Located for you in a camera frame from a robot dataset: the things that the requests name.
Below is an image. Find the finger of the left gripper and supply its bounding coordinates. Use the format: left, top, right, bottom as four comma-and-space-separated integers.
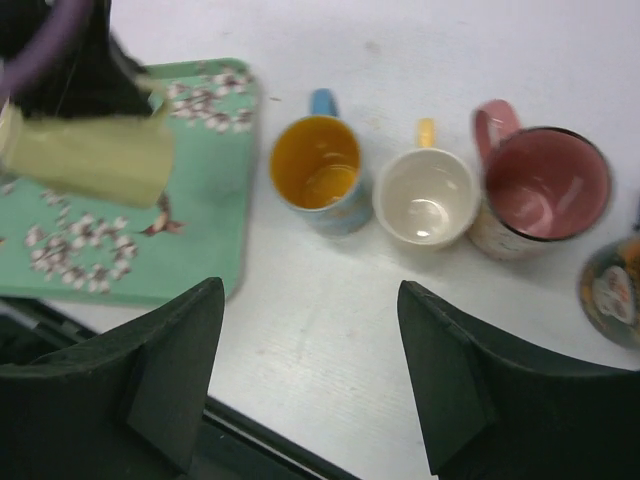
1, 1, 153, 118

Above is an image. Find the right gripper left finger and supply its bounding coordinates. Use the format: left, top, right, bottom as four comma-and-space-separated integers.
1, 278, 224, 479

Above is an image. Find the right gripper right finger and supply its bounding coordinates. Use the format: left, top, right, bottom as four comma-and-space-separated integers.
397, 281, 639, 479

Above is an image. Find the pale green mug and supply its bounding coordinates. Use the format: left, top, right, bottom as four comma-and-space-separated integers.
1, 99, 175, 208

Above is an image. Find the black gold-rimmed mug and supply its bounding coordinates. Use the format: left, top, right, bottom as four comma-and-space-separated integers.
578, 234, 639, 350

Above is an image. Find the yellow mug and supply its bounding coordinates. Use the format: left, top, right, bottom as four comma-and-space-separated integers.
372, 118, 481, 250

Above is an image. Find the pink mug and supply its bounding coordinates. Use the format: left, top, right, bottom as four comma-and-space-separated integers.
468, 99, 614, 260

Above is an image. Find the blue floral mug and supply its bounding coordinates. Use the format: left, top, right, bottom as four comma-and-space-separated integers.
269, 88, 373, 237

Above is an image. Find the green floral tray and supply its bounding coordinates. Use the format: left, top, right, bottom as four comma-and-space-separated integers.
1, 58, 259, 307

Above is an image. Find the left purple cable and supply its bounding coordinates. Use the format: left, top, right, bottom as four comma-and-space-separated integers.
0, 0, 94, 99

